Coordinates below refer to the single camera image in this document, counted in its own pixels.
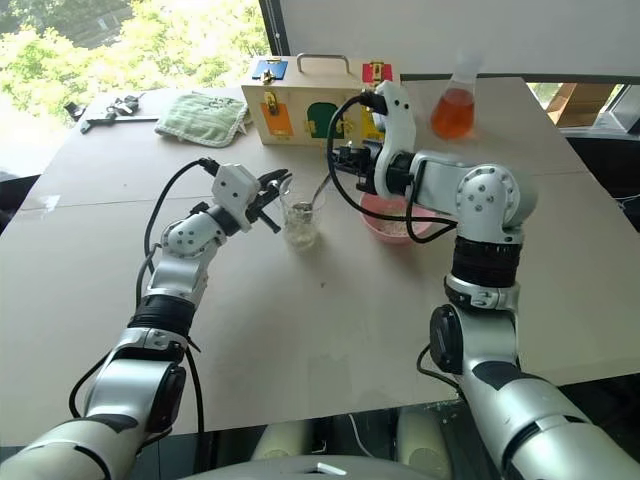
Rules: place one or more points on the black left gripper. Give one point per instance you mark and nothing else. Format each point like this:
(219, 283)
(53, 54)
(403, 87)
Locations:
(261, 197)

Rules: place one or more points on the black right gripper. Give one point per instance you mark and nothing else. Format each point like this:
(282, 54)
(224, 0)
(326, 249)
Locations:
(371, 160)

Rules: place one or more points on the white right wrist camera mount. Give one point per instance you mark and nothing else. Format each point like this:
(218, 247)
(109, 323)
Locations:
(396, 130)

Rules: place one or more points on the bunch of keys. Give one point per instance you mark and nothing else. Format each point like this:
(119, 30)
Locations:
(125, 103)

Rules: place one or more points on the glass mug with oatmeal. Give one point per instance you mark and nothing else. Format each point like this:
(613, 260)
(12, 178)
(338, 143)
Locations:
(301, 227)

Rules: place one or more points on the grey case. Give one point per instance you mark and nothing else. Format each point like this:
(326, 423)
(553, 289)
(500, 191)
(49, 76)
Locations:
(622, 110)

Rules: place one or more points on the small black object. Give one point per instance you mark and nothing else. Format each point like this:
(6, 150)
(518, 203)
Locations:
(74, 110)

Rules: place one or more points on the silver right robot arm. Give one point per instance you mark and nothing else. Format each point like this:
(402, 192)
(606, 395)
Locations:
(487, 195)

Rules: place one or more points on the metal bar tool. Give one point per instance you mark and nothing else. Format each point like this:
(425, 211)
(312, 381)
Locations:
(130, 120)

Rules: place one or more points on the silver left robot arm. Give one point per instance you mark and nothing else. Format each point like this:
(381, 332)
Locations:
(170, 280)

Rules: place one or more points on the glass flask with orange liquid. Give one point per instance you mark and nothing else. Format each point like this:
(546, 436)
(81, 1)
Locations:
(454, 112)

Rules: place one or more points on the wooden latch box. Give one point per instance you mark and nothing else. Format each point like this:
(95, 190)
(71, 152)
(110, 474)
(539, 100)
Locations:
(295, 85)

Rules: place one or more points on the green quilted cloth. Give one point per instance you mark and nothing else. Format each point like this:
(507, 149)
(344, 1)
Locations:
(200, 117)

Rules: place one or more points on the white board panel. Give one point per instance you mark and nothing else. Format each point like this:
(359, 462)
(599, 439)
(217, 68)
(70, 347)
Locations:
(450, 35)

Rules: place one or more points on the pink bowl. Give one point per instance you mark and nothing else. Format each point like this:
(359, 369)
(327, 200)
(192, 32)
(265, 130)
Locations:
(387, 230)

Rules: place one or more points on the metal spoon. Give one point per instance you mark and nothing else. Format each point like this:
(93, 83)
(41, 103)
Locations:
(303, 206)

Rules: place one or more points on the cardboard box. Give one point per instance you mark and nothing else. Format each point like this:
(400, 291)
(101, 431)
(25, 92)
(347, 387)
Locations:
(575, 102)

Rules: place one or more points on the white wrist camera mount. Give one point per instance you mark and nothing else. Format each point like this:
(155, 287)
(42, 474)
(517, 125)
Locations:
(396, 130)
(232, 192)

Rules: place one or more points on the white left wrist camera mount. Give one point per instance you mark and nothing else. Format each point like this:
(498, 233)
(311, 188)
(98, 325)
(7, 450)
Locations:
(232, 192)

